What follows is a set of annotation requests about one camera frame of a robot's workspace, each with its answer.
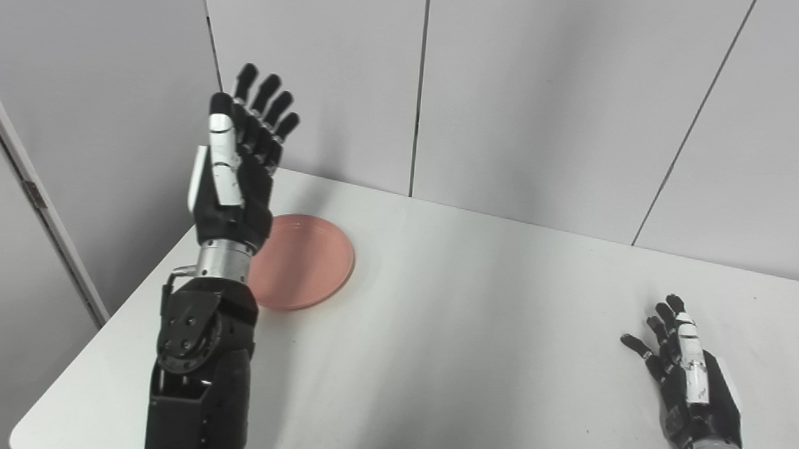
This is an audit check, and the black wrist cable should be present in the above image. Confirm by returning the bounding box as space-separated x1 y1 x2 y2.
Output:
159 264 196 324

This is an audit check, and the metal door hinge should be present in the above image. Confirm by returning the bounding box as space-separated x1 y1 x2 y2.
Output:
23 181 48 210

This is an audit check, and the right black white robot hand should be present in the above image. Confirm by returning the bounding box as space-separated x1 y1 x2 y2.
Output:
617 293 747 449

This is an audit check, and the pink round plate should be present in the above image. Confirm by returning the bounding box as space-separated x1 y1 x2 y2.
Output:
246 212 357 314

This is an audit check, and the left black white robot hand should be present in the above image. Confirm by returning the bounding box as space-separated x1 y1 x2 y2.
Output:
186 61 303 255

